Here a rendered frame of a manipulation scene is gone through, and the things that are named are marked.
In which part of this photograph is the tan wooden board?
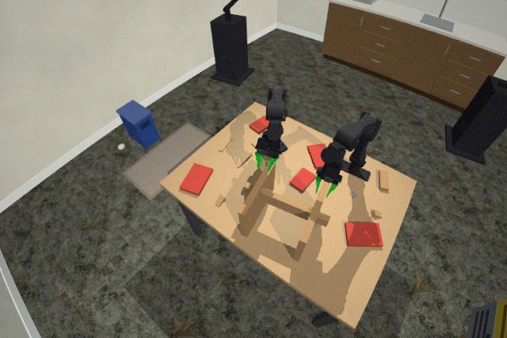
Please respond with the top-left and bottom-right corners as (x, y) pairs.
(238, 163), (276, 237)
(292, 181), (330, 262)

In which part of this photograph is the tan wooden rail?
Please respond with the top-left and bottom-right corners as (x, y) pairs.
(244, 182), (330, 227)

